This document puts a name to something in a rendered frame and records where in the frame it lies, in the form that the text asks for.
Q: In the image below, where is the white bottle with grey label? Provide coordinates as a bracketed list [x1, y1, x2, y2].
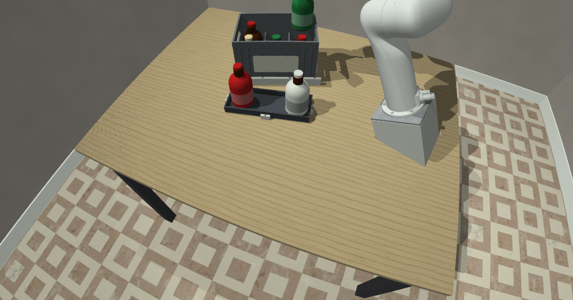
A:
[285, 70, 310, 116]

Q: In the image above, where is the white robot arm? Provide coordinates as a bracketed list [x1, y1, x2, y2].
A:
[360, 0, 453, 118]

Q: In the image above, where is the red bottle with pale label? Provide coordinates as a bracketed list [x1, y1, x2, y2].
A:
[228, 63, 254, 108]

